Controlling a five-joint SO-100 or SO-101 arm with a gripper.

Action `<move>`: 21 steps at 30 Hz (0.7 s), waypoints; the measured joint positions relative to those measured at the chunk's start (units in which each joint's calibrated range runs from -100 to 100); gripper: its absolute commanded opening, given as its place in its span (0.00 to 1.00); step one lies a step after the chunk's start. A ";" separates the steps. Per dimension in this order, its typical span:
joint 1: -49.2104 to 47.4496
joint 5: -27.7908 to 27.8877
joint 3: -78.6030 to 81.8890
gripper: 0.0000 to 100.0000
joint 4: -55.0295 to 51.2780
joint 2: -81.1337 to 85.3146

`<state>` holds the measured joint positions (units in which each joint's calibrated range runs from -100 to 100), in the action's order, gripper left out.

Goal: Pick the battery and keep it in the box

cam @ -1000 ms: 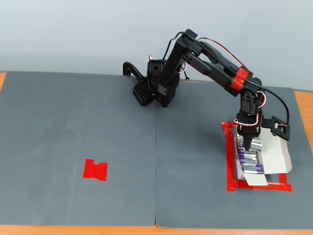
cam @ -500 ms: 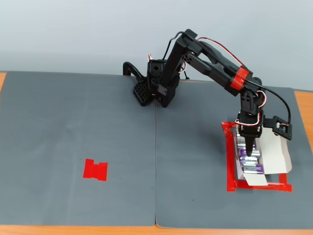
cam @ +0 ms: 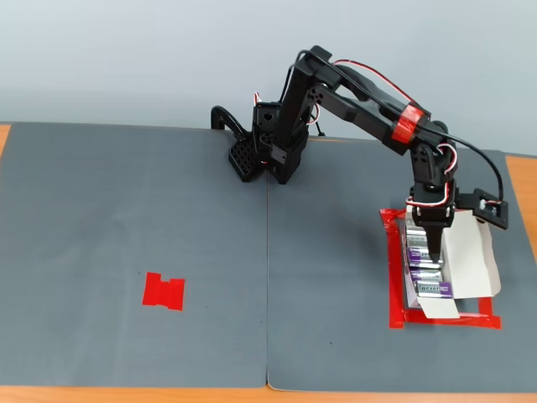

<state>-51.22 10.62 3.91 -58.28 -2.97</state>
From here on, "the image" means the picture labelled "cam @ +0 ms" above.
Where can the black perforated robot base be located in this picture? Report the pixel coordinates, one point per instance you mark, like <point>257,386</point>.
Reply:
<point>243,161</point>

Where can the red tape frame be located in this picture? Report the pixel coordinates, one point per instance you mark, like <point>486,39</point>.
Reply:
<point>394,294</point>

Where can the black table clamp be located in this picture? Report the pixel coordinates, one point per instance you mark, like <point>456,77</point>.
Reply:
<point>226,114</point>

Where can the grey table mat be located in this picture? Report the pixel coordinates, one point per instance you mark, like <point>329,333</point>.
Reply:
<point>335,273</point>
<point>84,210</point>

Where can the white cardboard battery box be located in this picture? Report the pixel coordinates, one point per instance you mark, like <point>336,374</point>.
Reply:
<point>465,260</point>

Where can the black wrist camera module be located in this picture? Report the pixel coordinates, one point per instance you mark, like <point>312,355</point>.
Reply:
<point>491,210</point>

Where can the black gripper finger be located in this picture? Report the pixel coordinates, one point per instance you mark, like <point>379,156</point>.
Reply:
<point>433,245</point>

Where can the red tape band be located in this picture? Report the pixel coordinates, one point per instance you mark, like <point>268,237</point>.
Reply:
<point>407,124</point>

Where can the red tape patch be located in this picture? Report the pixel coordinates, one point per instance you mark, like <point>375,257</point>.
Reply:
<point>168,294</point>

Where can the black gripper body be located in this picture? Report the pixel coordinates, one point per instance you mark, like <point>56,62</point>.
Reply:
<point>432,218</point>

